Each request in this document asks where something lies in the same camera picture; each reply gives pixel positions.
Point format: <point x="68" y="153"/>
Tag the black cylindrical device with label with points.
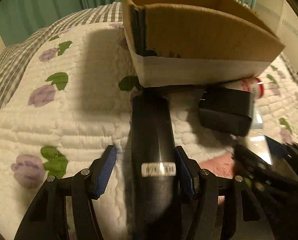
<point x="156" y="206"/>

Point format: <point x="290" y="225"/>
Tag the white floral quilted blanket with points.
<point x="45" y="131"/>

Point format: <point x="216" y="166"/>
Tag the green curtain left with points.
<point x="21" y="18"/>

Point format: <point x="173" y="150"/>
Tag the black power adapter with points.
<point x="226" y="110"/>

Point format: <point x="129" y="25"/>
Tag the grey white checkered bedsheet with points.
<point x="15" y="58"/>

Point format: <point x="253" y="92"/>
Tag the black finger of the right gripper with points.
<point x="277" y="175"/>

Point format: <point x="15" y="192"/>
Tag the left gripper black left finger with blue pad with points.
<point x="46" y="217"/>

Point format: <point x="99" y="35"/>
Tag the white louvered wardrobe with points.
<point x="281" y="18"/>

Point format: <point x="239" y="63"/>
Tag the white bottle red label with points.
<point x="253" y="85"/>

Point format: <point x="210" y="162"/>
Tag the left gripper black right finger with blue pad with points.
<point x="243" y="217"/>

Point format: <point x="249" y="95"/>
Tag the light blue earbuds case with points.
<point x="257" y="121"/>

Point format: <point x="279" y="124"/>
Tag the brown cardboard box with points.
<point x="195" y="42"/>

